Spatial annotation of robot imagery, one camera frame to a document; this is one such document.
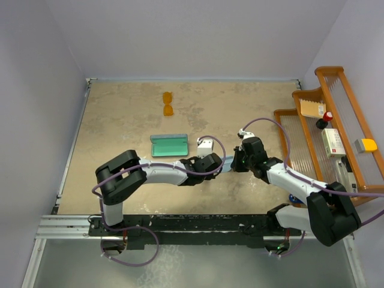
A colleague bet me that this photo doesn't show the red black bottle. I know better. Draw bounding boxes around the red black bottle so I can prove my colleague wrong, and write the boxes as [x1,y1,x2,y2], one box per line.
[316,111,333,130]

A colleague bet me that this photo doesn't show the orange sunglasses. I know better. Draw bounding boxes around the orange sunglasses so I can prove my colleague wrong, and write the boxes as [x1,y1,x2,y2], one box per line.
[163,92,173,116]

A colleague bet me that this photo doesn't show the blue-grey glasses case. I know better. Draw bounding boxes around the blue-grey glasses case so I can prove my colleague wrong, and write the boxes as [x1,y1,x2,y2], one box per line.
[149,134,188,158]

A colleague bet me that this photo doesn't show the purple cable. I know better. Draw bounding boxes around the purple cable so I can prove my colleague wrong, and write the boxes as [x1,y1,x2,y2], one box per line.
[91,135,227,266]
[238,117,384,259]

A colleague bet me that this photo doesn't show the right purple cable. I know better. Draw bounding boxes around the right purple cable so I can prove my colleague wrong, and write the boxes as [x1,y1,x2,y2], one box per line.
[238,117,384,259]

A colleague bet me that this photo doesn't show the white red box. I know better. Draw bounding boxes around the white red box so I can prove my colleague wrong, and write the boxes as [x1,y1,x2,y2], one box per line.
[321,128,346,158]

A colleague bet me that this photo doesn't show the aluminium frame rail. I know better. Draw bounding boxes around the aluminium frame rail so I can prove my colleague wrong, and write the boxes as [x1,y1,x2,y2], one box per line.
[37,214,302,240]

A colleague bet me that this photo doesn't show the white black stapler device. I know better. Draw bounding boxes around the white black stapler device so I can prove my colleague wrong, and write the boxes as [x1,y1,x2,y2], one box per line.
[335,156,358,193]

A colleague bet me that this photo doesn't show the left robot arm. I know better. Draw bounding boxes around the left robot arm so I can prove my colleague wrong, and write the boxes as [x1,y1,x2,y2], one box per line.
[95,150,223,235]

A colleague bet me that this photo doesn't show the yellow grey sponge block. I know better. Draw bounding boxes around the yellow grey sponge block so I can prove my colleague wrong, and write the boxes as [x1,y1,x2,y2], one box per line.
[355,138,378,153]

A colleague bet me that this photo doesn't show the brown cardboard envelope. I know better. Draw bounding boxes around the brown cardboard envelope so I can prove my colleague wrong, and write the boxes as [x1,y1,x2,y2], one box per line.
[300,99,326,119]

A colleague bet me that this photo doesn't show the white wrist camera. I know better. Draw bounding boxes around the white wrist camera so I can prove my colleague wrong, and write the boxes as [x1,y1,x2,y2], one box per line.
[237,128,255,140]
[197,137,214,158]

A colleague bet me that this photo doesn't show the wooden tiered rack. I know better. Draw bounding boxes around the wooden tiered rack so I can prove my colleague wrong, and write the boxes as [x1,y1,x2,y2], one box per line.
[274,66,383,206]

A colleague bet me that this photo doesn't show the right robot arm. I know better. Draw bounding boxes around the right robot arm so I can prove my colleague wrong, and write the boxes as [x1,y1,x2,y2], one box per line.
[231,136,362,247]

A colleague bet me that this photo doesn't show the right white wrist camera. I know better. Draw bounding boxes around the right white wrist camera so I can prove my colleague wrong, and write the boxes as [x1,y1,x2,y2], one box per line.
[237,128,255,140]

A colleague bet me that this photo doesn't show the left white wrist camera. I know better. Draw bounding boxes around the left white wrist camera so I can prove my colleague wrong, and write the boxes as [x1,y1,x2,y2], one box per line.
[197,137,214,158]

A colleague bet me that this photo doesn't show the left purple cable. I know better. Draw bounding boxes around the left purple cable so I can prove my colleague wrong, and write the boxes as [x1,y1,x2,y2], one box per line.
[91,135,227,266]

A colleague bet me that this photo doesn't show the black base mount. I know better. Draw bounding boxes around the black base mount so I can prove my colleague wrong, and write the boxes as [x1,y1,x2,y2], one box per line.
[88,214,302,250]

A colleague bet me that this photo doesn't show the blue black tool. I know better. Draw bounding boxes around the blue black tool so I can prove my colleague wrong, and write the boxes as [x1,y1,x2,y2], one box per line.
[289,194,303,206]

